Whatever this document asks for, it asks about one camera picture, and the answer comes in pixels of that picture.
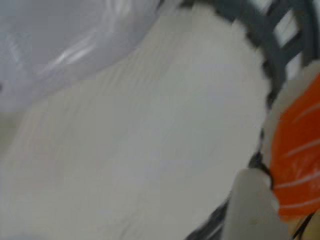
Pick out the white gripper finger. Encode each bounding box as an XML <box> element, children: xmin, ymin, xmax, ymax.
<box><xmin>223</xmin><ymin>152</ymin><xmax>296</xmax><ymax>240</ymax></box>

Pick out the orange salmon sushi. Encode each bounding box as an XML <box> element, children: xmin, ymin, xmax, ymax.
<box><xmin>262</xmin><ymin>59</ymin><xmax>320</xmax><ymax>224</ymax></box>

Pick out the white Shinkansen toy locomotive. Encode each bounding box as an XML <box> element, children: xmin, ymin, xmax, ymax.
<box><xmin>0</xmin><ymin>0</ymin><xmax>163</xmax><ymax>116</ymax></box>

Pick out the gray circular toy track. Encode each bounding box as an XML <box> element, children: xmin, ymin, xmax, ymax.
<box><xmin>179</xmin><ymin>0</ymin><xmax>320</xmax><ymax>240</ymax></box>

